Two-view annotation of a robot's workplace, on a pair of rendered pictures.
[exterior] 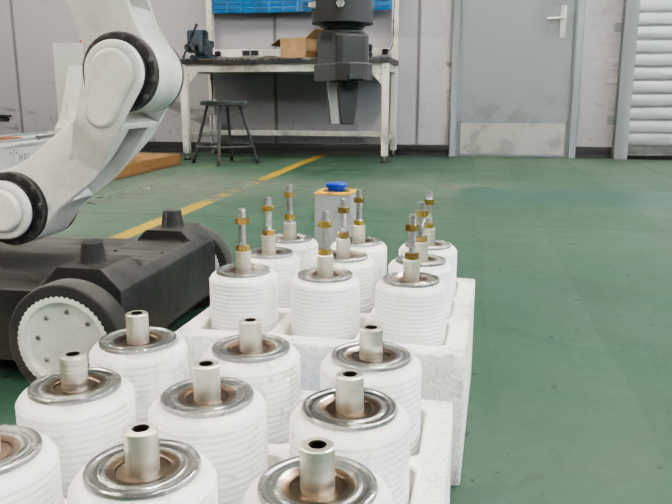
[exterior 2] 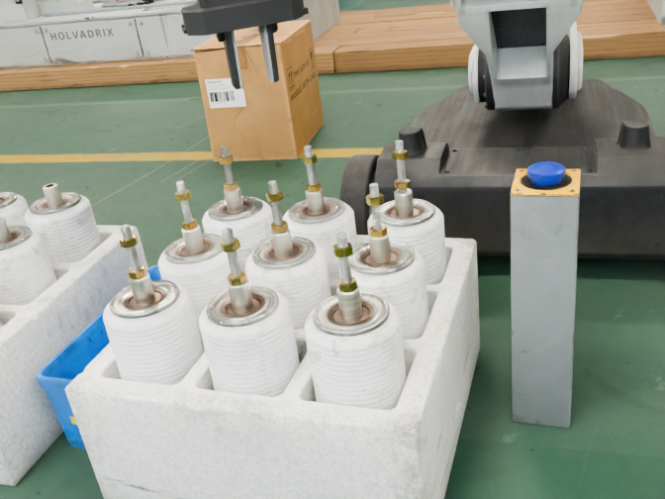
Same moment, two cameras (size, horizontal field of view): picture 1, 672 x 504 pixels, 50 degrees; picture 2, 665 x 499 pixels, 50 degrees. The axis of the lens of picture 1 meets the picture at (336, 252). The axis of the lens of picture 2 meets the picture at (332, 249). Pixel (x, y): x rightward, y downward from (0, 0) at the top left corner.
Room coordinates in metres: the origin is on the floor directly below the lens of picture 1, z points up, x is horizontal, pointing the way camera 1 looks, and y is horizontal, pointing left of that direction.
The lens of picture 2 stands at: (1.25, -0.75, 0.63)
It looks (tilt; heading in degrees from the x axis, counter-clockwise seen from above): 27 degrees down; 99
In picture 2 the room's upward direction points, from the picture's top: 8 degrees counter-clockwise
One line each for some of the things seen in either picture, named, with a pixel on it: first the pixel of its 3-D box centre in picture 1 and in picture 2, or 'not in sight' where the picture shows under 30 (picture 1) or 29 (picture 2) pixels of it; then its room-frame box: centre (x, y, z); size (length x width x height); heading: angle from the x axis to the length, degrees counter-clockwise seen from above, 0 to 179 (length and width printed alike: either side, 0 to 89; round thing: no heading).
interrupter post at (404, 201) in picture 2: (290, 231); (404, 203); (1.21, 0.08, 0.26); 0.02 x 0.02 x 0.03
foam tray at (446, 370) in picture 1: (342, 357); (303, 364); (1.07, -0.01, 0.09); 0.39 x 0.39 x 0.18; 77
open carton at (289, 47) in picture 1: (301, 45); not in sight; (5.87, 0.27, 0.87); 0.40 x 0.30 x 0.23; 66
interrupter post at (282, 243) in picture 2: (343, 248); (282, 243); (1.07, -0.01, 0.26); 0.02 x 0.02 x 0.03
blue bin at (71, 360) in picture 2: not in sight; (141, 351); (0.82, 0.08, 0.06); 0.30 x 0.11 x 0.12; 78
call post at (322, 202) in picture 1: (335, 271); (543, 304); (1.37, 0.00, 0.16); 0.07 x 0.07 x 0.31; 77
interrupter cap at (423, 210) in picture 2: (290, 239); (405, 212); (1.21, 0.08, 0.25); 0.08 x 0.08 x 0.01
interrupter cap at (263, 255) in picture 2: (343, 257); (284, 252); (1.07, -0.01, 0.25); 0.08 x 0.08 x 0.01
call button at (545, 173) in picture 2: (336, 187); (545, 175); (1.37, 0.00, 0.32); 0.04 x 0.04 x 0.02
